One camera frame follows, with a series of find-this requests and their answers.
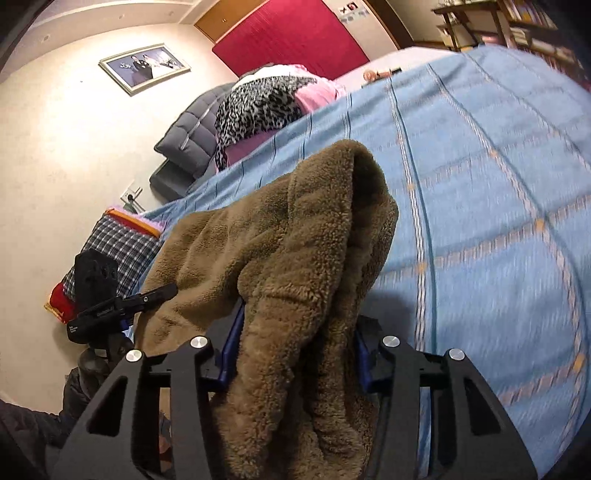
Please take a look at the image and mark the wooden bookshelf with books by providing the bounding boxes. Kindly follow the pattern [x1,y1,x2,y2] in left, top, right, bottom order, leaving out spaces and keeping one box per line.
[496,0,591,90]

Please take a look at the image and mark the small wooden shelf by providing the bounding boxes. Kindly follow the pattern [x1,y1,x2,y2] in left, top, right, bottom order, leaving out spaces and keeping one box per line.
[431,0,513,51]

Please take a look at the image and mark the small brown object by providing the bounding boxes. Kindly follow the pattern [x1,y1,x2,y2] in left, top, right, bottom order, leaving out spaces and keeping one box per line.
[362,68,402,84]

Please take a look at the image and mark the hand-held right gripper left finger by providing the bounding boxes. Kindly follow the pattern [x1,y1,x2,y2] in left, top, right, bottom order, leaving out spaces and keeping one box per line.
[51,300,245,480]

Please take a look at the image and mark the purple pillow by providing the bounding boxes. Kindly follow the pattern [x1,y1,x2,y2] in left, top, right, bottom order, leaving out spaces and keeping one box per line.
[226,128,279,167]

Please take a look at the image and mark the dark plaid pillow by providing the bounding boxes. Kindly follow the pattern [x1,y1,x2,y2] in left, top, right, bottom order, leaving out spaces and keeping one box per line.
[62,208,166,298]

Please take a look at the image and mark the white wall socket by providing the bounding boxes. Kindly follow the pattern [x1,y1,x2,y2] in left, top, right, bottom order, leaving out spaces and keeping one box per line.
[120,182,144,207]

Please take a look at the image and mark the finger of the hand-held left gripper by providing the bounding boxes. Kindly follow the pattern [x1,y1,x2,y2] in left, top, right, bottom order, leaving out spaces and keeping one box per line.
[120,283,179,317]

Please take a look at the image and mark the framed wall picture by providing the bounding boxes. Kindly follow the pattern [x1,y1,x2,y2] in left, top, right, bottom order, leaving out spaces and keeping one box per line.
[98,43,191,97]

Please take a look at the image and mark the dark grey cushion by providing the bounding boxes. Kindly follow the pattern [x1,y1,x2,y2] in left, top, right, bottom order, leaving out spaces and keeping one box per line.
[149,161,218,204]

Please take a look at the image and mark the red curtain panel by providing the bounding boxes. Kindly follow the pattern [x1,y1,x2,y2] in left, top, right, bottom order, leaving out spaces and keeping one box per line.
[212,0,370,79]

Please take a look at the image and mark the blue checked bedspread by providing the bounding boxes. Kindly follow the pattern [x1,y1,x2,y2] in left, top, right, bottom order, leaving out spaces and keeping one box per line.
[134,44,591,480]

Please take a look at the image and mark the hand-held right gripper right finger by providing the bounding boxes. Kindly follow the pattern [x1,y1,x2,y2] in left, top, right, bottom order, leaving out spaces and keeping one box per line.
[353,316,539,480]

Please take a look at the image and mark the pink bed sheet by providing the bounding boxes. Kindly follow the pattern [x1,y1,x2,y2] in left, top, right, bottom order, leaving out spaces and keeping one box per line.
[335,46,458,90]

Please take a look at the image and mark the person's left forearm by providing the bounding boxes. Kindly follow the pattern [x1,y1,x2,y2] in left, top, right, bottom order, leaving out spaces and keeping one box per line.
[0,348,121,467]

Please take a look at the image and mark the small wall photos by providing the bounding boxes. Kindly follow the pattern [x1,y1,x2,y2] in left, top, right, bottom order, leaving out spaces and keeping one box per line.
[337,2,370,24]

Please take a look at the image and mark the red cloth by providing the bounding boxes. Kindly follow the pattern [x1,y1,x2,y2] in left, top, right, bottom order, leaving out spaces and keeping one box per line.
[44,281,79,324]

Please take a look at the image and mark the brown fleece pants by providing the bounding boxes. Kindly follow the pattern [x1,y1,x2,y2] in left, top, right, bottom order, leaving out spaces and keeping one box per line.
[136,140,400,480]

